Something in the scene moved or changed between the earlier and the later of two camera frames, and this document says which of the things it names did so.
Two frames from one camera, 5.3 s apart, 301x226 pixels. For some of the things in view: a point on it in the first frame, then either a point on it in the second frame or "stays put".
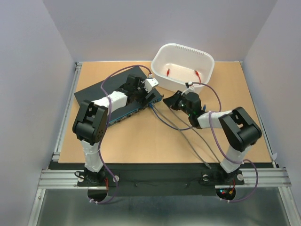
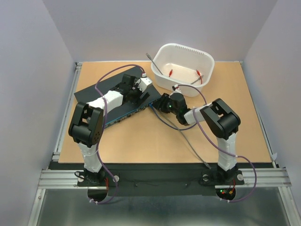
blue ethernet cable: [151, 105] stays put
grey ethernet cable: [197, 133] → [148, 56]
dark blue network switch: [116, 84] stays put
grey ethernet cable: [187, 139] stays put
